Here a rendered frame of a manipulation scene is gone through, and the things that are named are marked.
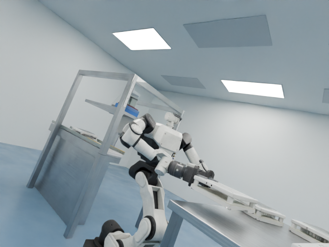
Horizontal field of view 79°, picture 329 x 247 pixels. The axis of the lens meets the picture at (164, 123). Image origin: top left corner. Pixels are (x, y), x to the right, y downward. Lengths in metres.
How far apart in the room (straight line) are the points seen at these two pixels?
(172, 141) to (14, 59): 4.07
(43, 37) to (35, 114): 1.66
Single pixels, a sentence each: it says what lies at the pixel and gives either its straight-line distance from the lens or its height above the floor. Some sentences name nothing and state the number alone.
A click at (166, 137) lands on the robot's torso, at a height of 1.14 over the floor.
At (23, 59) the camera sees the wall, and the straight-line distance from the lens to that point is 5.05.
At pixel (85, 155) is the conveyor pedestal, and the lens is 2.37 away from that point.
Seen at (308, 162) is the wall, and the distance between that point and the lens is 5.00.
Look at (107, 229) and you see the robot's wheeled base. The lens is 1.82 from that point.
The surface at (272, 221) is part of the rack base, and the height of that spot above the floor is 0.89.
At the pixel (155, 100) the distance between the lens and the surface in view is 2.27.
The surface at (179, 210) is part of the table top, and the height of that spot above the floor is 0.86.
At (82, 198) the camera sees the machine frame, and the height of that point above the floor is 0.37.
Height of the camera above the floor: 1.07
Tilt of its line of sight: 7 degrees up
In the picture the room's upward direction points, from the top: 21 degrees clockwise
